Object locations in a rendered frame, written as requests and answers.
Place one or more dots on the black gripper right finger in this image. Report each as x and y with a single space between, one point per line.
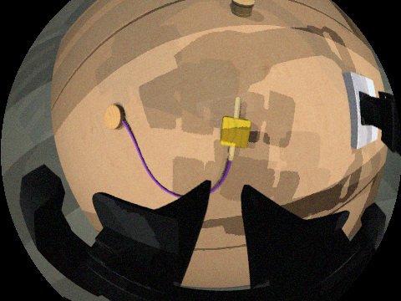
275 236

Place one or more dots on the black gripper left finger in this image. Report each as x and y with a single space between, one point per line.
174 227

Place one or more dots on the olive-yellow wooden block with round hole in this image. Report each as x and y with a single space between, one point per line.
235 132

